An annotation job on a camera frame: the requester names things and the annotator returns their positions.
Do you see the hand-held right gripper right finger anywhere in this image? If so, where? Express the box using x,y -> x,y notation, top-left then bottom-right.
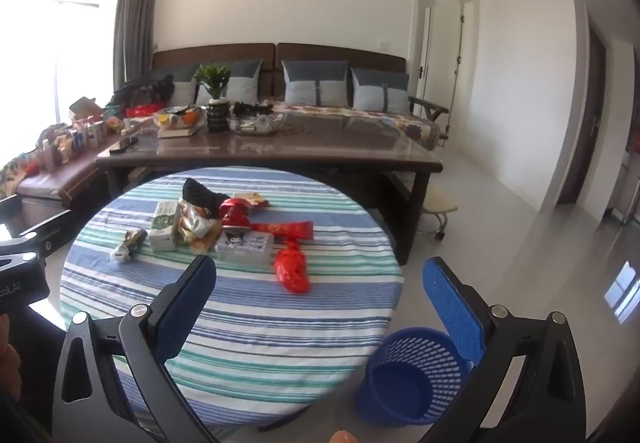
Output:
420,256 -> 587,443

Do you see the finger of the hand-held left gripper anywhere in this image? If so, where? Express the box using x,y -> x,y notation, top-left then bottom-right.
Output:
32,235 -> 55,269
20,209 -> 73,244

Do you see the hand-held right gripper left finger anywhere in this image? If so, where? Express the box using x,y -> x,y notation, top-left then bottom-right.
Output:
51,254 -> 221,443

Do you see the cream snack packet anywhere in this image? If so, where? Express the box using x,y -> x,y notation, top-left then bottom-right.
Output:
177,200 -> 223,254

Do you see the green white carton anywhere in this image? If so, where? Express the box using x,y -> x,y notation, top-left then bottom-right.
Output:
149,200 -> 182,252

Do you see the white cartoon print box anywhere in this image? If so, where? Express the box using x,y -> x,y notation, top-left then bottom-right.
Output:
216,228 -> 276,266

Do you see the small gold white wrapper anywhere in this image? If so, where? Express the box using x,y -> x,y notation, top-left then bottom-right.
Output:
110,229 -> 148,264

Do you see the blue mesh wastebasket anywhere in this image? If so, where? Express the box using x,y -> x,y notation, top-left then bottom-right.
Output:
356,327 -> 473,426

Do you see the black foam net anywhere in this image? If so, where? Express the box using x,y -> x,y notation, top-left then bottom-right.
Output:
182,178 -> 231,218

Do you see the red plastic bag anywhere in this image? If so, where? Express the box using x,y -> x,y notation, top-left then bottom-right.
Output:
274,243 -> 311,295

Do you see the long red packet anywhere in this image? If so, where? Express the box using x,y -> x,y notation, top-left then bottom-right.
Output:
250,219 -> 314,242

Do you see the small grey red carton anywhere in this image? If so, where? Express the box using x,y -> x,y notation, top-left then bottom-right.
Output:
235,192 -> 271,208

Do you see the person's left hand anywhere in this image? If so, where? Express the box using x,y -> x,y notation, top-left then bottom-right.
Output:
0,313 -> 22,401

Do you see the striped tablecloth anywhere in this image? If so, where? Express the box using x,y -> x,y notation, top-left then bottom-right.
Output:
59,166 -> 405,429

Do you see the row of small bottles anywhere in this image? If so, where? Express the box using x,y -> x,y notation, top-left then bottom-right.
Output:
37,115 -> 118,171

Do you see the cushioned rolling stool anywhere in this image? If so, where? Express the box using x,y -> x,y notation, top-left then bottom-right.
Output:
419,188 -> 458,241

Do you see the cardboard box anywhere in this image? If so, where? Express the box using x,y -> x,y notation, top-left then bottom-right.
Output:
69,97 -> 98,120

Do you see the book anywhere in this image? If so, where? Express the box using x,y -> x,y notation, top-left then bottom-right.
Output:
157,123 -> 206,140

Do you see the black bag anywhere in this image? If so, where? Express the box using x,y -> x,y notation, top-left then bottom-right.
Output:
115,75 -> 175,111

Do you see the fruit bowl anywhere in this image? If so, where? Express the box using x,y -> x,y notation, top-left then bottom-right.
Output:
152,106 -> 207,130

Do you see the glass bowl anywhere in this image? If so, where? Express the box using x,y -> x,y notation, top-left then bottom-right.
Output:
226,102 -> 288,136

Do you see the grey blue pillow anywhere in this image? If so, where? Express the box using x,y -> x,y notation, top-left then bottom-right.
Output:
227,60 -> 263,104
351,68 -> 410,114
165,65 -> 199,107
282,60 -> 349,108

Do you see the dark wooden coffee table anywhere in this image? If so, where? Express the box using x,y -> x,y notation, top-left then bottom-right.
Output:
95,115 -> 444,266

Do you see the floral sofa cover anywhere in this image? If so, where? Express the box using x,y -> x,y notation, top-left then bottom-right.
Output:
272,103 -> 441,151

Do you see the potted green plant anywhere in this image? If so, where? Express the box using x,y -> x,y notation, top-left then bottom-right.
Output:
194,64 -> 233,132

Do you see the grey curtain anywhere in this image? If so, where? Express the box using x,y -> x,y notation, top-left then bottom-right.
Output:
112,0 -> 161,94

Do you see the dark brown door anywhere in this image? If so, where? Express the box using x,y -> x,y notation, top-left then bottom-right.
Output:
557,20 -> 608,206

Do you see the white door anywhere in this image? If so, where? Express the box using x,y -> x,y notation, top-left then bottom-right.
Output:
425,0 -> 466,106

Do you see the brown sofa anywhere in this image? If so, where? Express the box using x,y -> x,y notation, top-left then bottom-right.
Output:
12,43 -> 443,211

